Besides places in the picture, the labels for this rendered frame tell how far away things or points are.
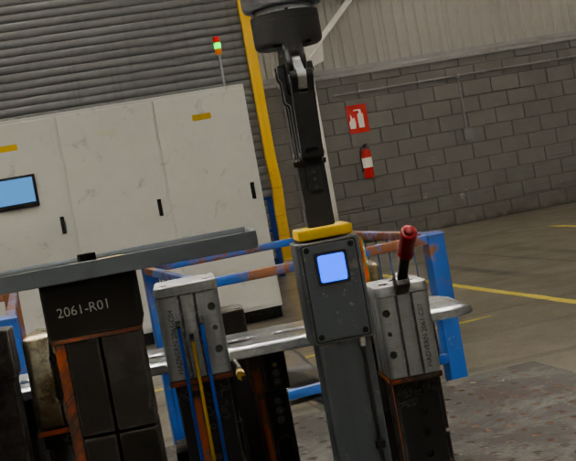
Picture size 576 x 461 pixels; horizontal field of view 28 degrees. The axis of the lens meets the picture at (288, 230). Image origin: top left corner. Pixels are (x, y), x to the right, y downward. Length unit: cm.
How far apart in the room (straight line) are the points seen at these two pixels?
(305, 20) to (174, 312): 39
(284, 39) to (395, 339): 41
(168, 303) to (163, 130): 819
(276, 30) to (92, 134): 827
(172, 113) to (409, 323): 822
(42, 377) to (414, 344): 45
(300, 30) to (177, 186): 833
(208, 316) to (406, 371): 25
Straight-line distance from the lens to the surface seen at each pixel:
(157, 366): 152
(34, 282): 120
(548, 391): 234
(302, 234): 124
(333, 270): 123
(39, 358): 141
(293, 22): 124
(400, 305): 142
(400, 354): 143
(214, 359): 140
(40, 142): 945
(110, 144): 949
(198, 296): 139
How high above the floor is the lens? 122
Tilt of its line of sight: 3 degrees down
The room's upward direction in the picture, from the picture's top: 10 degrees counter-clockwise
